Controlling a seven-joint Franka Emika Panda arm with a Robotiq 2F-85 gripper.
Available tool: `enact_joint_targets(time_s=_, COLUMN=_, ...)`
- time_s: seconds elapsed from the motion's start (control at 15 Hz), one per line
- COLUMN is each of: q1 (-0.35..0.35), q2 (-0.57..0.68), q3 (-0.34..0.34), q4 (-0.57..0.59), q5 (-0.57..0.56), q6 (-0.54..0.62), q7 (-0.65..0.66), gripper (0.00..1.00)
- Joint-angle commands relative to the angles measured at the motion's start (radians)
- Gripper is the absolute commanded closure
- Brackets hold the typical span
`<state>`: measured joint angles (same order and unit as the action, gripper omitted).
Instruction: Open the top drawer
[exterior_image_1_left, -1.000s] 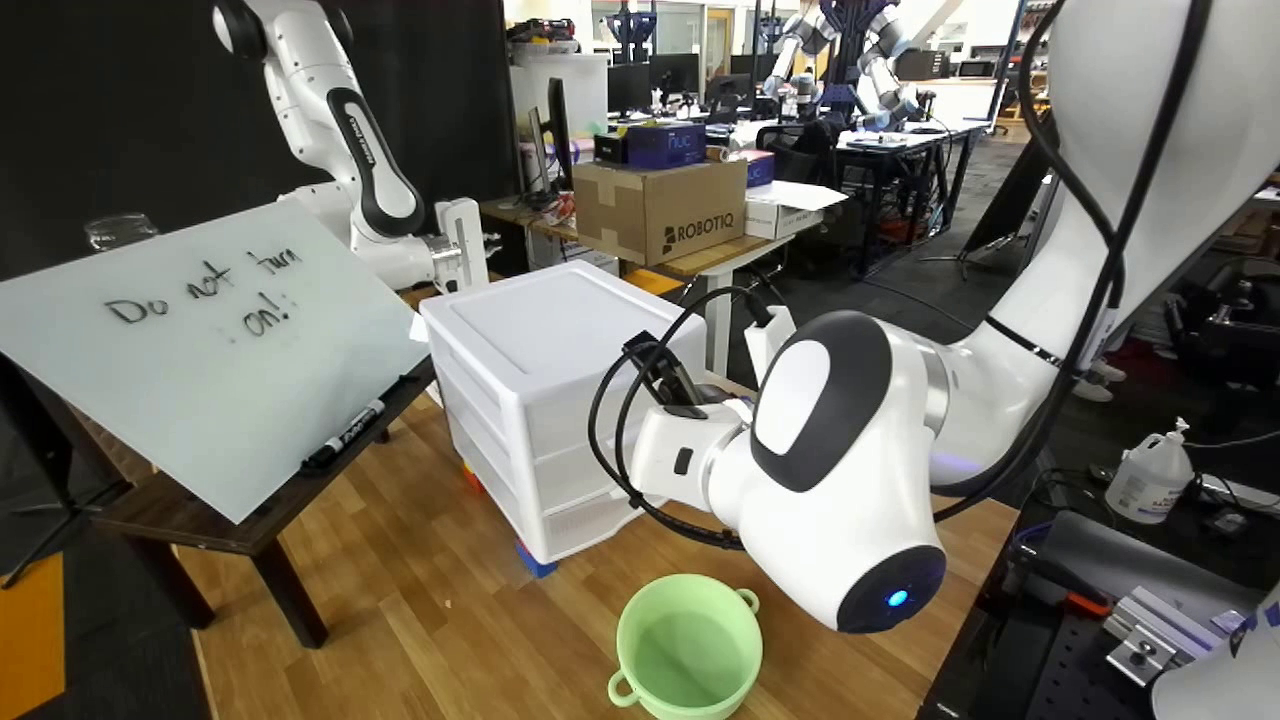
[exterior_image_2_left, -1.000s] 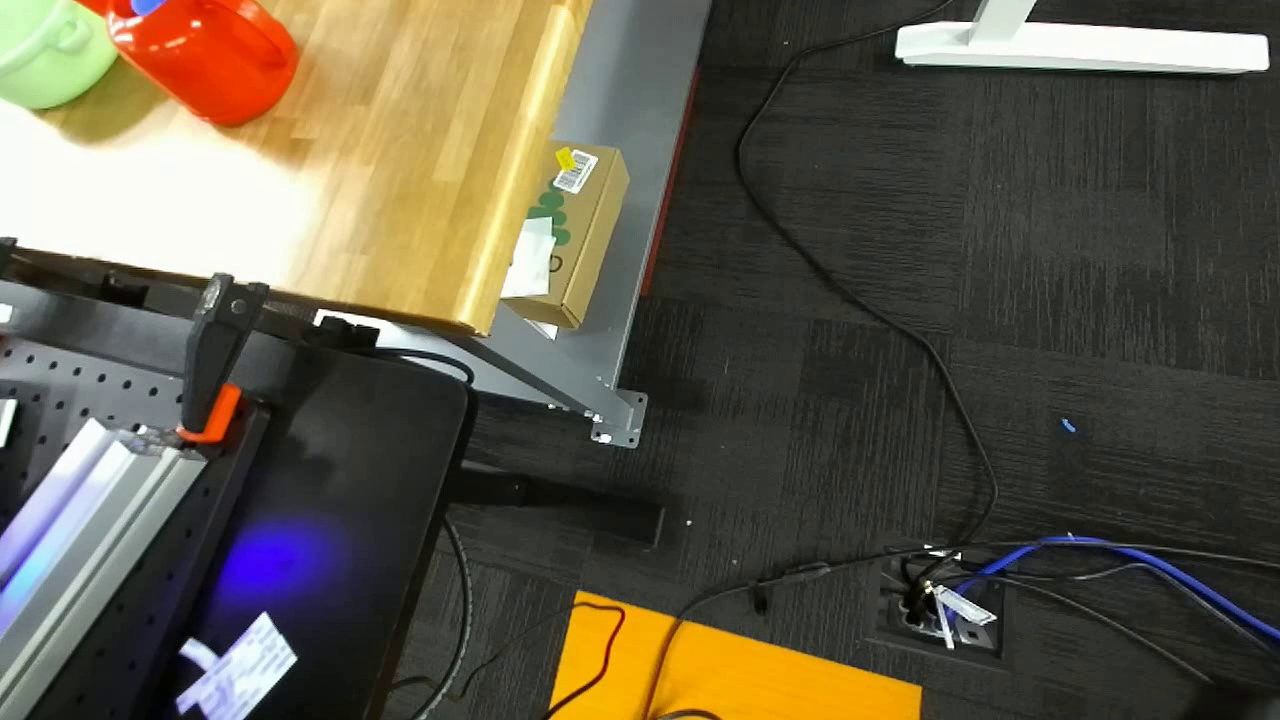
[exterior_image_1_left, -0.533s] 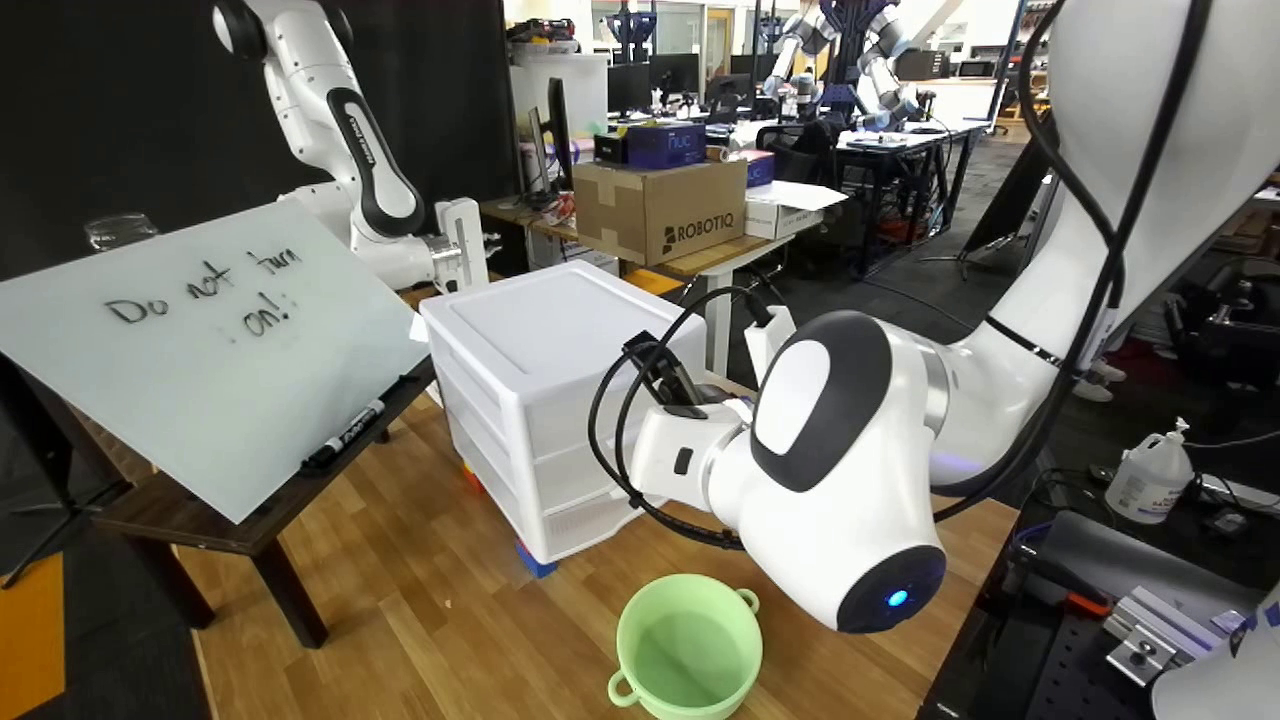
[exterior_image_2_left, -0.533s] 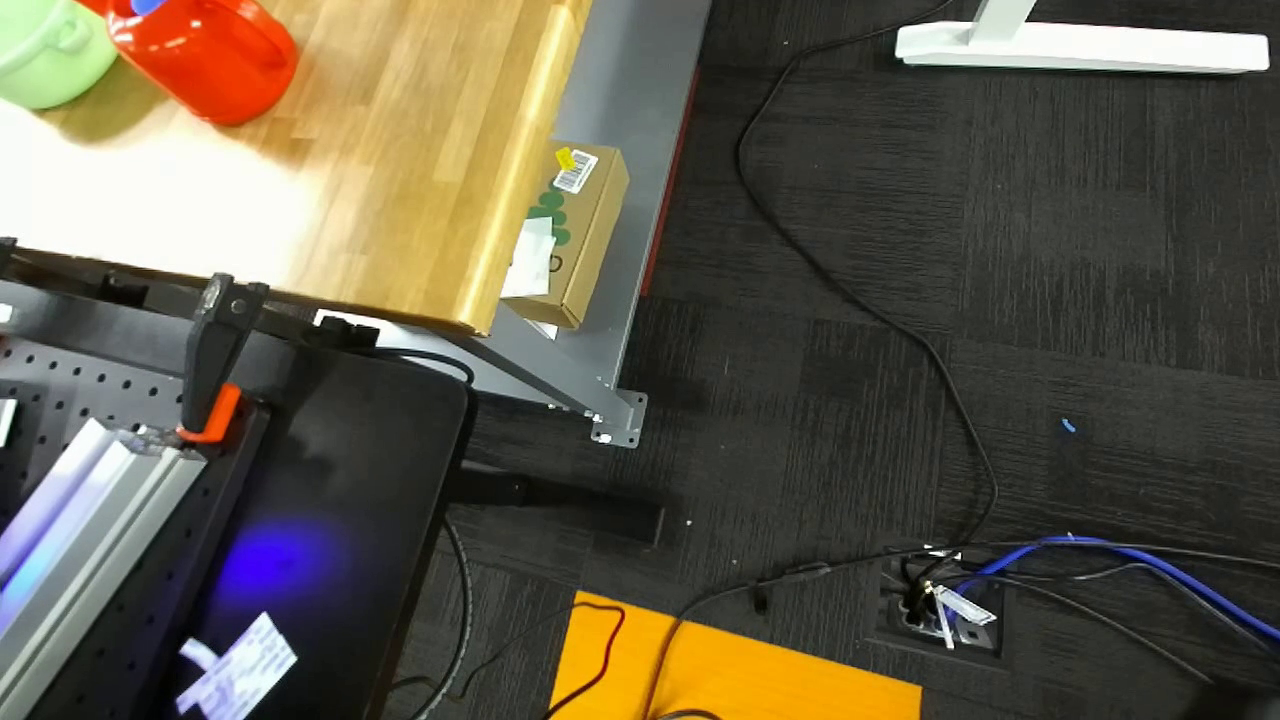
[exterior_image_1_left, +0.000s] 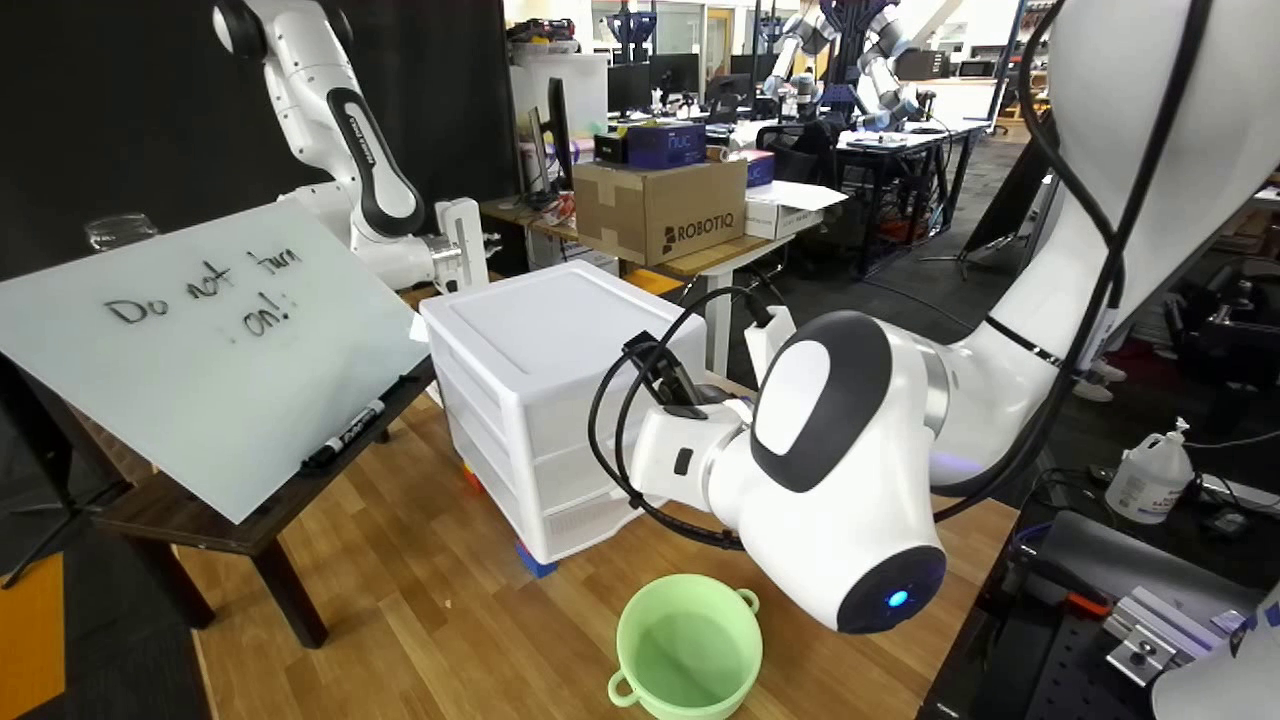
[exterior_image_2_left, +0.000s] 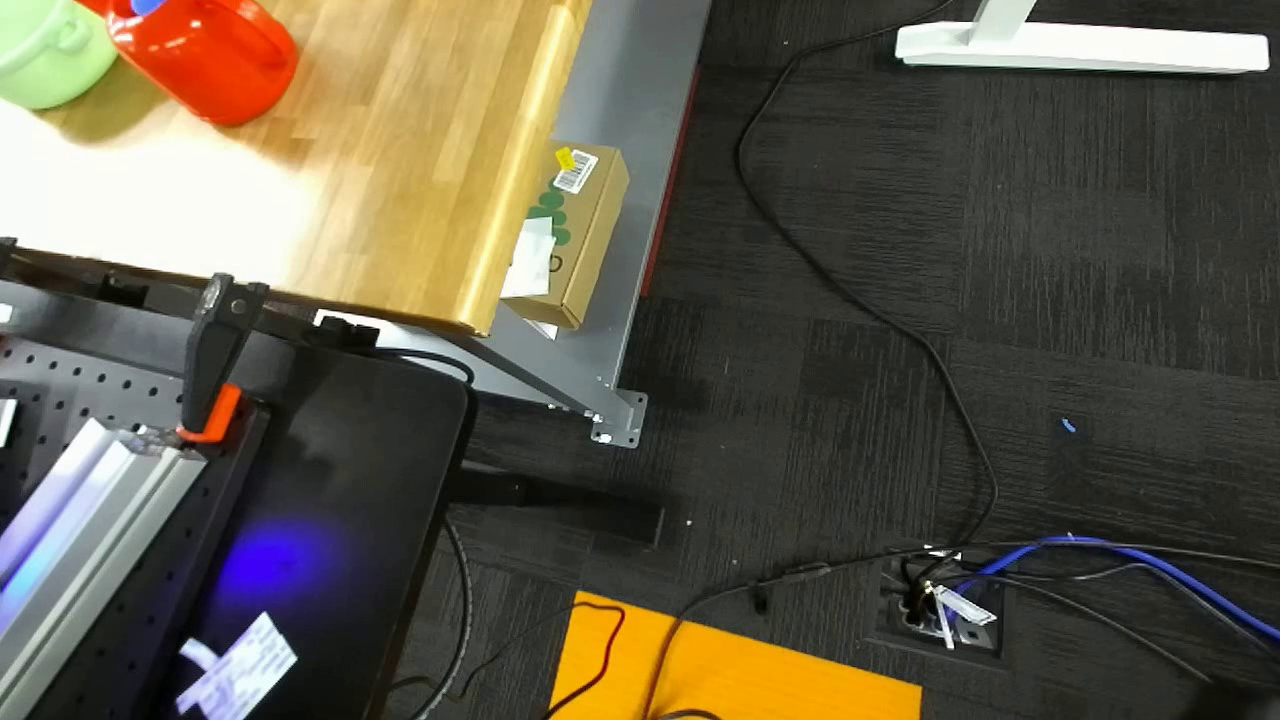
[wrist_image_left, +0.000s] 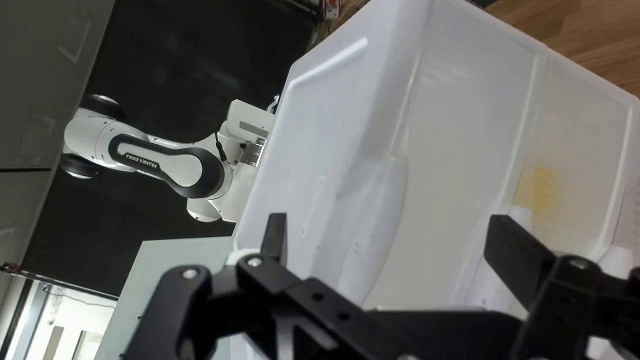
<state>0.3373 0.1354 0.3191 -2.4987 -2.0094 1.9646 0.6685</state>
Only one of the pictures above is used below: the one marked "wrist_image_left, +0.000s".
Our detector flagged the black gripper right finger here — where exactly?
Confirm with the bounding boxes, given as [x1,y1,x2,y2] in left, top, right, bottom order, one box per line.
[481,213,640,360]

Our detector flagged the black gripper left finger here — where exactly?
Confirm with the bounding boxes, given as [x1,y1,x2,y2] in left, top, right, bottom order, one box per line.
[121,211,376,360]

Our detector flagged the white plastic drawer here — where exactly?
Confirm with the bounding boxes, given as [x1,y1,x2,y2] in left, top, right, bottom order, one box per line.
[232,0,640,317]

